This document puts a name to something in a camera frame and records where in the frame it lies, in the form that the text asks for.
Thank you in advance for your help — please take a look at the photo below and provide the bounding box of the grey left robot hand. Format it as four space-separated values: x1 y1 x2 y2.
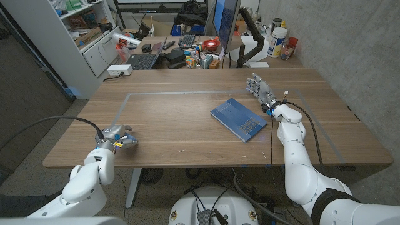
94 124 134 153

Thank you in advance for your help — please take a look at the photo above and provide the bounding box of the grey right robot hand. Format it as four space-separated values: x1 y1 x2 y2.
246 72 282 113

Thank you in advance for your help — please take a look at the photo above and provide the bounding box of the blue toy camera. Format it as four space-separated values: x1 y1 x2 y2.
120 132 139 149

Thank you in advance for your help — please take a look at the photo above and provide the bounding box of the white robot shoulder housing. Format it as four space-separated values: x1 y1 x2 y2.
0 216 128 225

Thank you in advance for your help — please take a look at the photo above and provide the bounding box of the blue hardcover book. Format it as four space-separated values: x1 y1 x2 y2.
209 97 269 144

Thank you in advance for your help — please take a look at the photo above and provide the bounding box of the cluttered wooden desk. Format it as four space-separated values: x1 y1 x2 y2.
124 35 304 70

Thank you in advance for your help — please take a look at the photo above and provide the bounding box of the white wipes canister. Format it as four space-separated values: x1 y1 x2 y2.
267 27 288 58

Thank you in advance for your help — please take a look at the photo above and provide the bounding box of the red lidded clear jar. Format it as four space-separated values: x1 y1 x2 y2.
280 37 299 61

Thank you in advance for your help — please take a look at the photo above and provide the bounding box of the black round floor fan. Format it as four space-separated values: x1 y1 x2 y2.
139 168 164 186

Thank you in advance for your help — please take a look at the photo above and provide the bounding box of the white table leg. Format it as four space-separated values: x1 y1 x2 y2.
124 168 143 209

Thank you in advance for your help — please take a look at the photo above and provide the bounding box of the white power strip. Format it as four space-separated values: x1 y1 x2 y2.
107 64 134 77

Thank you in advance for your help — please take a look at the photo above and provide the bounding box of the teal box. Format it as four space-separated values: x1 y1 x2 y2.
202 54 214 69

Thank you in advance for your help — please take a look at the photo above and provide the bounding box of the dark lidded jar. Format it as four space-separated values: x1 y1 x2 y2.
271 17 283 32

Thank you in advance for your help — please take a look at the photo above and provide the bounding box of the red bowl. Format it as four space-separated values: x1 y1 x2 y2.
202 37 221 52

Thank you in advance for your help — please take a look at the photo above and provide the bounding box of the black laptop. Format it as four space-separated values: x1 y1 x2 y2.
126 36 168 71

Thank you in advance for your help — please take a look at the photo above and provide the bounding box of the clear red plastic cup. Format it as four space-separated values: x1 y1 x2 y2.
116 43 131 63

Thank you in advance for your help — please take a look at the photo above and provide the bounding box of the black computer monitor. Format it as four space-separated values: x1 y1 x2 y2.
212 0 242 53

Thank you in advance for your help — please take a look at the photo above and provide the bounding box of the white roll with red label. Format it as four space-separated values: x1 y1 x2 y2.
112 32 142 49

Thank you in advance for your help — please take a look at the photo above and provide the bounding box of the black keyboard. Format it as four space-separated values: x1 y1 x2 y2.
177 34 196 49

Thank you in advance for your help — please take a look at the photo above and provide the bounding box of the black device box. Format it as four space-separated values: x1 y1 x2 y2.
164 48 187 65

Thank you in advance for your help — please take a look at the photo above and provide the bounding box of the cardboard box in shelf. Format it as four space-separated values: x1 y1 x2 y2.
74 27 103 48

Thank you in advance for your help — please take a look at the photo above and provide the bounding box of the black backpack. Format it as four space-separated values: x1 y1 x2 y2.
173 0 209 28

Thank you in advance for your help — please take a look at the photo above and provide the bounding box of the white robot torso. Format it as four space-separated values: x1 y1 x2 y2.
168 186 259 225

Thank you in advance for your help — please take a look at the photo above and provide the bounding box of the white shelf cabinet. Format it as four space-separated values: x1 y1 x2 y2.
0 0 123 99

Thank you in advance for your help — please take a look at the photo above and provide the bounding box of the flat cardboard box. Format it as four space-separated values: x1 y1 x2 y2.
149 17 174 38

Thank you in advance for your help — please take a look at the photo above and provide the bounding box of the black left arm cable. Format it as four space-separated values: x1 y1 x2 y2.
0 116 106 151

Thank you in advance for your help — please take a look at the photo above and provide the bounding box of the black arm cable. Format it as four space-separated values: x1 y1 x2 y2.
0 116 106 151
282 91 326 168

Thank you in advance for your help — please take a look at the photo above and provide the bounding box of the black power cord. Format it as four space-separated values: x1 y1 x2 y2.
102 73 126 83

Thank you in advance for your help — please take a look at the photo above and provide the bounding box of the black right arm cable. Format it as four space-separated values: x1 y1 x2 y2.
282 91 326 168

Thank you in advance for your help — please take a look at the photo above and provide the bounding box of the thick grey torso hose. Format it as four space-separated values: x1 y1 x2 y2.
232 174 292 225

